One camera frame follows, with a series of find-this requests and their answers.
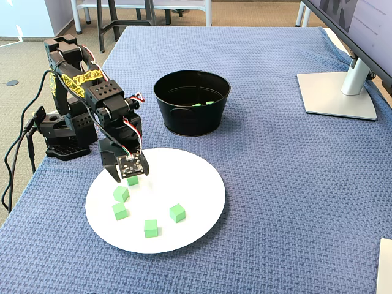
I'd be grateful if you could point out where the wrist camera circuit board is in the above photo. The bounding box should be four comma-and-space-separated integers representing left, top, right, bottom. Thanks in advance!
116, 152, 145, 180

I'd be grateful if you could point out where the white background table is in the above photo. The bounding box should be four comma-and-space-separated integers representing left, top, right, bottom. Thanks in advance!
70, 0, 213, 34

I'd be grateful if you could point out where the blue woven tablecloth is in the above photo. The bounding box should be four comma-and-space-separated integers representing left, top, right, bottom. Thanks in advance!
0, 25, 392, 294

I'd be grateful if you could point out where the thin black cable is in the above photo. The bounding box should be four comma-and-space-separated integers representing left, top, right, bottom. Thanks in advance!
20, 69, 51, 129

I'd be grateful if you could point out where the long black cable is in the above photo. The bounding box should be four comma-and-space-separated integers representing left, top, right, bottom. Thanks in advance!
1, 122, 31, 214

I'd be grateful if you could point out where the white red gripper servo wire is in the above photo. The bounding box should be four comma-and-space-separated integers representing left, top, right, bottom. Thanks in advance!
122, 91, 146, 159

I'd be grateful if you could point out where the white red forearm servo wire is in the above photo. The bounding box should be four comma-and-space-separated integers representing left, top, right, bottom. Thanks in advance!
81, 45, 104, 73

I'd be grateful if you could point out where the black metal stool frame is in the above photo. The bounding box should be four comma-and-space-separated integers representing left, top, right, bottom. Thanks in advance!
96, 0, 156, 53

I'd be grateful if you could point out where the white round plate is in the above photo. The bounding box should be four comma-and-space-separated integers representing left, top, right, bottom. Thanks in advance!
85, 148, 227, 254

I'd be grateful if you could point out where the monitor with silver stand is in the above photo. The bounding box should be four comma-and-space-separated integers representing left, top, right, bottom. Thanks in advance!
296, 0, 392, 121

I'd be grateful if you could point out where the thick black cable with plug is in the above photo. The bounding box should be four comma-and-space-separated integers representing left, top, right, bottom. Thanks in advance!
26, 130, 36, 174

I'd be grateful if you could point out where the gray metal table leg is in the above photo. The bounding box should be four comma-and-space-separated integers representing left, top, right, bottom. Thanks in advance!
295, 0, 311, 28

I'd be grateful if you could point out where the white flat board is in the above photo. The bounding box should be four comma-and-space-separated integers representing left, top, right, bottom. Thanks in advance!
375, 238, 392, 294

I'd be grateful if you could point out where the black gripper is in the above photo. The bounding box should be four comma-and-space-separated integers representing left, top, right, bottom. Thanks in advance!
97, 115, 151, 184

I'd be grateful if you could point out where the black metal bucket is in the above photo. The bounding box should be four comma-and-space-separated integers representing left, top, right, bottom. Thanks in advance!
153, 69, 232, 138

